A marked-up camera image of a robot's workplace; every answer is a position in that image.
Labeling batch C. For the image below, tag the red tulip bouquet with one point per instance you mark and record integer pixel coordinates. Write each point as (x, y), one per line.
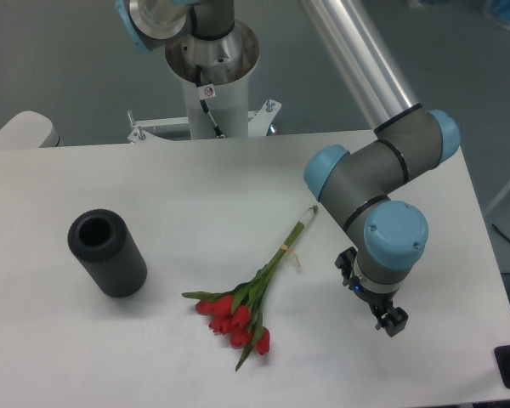
(239, 313)

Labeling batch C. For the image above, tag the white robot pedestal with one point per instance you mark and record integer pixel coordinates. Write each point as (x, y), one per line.
(214, 76)

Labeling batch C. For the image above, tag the white chair back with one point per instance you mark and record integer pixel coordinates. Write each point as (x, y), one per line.
(29, 130)

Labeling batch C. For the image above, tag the black ribbed cylindrical vase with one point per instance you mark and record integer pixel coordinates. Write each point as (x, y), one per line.
(100, 240)

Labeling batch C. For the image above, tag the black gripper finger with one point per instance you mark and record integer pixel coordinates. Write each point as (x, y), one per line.
(392, 320)
(345, 263)

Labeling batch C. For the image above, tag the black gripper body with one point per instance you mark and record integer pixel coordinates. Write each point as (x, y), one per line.
(378, 296)

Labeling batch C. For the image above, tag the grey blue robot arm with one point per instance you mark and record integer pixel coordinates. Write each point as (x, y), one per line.
(389, 236)

